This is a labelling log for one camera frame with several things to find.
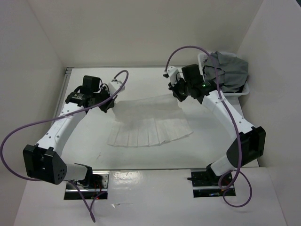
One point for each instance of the grey skirt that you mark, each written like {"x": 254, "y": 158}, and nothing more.
{"x": 228, "y": 70}

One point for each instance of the white pleated skirt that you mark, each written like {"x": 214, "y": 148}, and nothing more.
{"x": 148, "y": 122}

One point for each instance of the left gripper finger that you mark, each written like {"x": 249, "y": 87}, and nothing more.
{"x": 105, "y": 107}
{"x": 105, "y": 94}

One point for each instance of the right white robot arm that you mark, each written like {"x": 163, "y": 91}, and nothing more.
{"x": 248, "y": 140}

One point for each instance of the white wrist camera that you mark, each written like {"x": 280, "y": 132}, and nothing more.
{"x": 173, "y": 74}
{"x": 115, "y": 85}

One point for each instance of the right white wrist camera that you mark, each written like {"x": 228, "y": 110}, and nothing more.
{"x": 173, "y": 74}

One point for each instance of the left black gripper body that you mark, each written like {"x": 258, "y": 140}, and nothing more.
{"x": 98, "y": 96}

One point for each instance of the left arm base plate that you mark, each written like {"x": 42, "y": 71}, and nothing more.
{"x": 97, "y": 188}

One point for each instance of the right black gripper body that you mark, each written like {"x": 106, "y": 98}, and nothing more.
{"x": 184, "y": 86}

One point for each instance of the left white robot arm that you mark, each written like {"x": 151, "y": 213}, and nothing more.
{"x": 43, "y": 160}

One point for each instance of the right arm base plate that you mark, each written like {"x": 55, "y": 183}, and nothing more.
{"x": 204, "y": 185}

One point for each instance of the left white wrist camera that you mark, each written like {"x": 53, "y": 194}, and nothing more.
{"x": 115, "y": 85}

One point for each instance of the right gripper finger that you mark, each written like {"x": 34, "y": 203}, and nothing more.
{"x": 173, "y": 88}
{"x": 180, "y": 96}

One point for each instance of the white plastic basket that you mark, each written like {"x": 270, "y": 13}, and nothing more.
{"x": 237, "y": 94}

